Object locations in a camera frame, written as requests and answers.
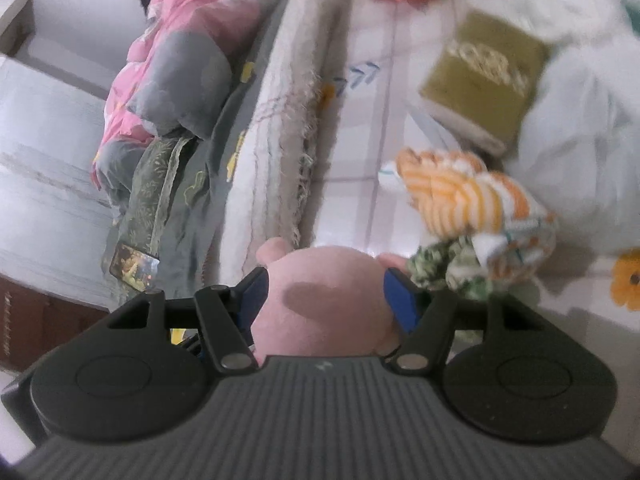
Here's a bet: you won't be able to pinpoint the green floral scrunchie cloth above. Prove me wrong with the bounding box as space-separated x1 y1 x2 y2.
407 236 494 301

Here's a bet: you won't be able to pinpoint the pink plush pig toy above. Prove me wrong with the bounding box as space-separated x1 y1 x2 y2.
250 237 407 363

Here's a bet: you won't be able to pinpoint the orange striped socks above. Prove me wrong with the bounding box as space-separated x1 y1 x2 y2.
378 148 558 282

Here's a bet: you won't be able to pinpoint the olive green packet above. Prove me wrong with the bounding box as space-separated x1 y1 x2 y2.
419 10 549 157

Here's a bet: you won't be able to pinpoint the smartphone with lit screen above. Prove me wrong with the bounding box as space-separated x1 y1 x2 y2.
108 242 160 292

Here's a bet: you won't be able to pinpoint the white rolled mattress pad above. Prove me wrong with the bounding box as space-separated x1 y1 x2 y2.
203 0 344 284

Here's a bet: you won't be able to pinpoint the green patterned blanket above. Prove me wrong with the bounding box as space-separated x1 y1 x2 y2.
96 134 195 259

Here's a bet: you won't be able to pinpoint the white plastic bag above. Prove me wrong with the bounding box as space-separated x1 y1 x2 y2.
474 0 639 254

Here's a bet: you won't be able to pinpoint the grey cloud pillow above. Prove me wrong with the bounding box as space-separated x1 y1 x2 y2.
127 30 238 140

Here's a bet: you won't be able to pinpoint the pink patterned quilt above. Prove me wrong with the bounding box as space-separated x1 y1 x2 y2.
92 0 278 190

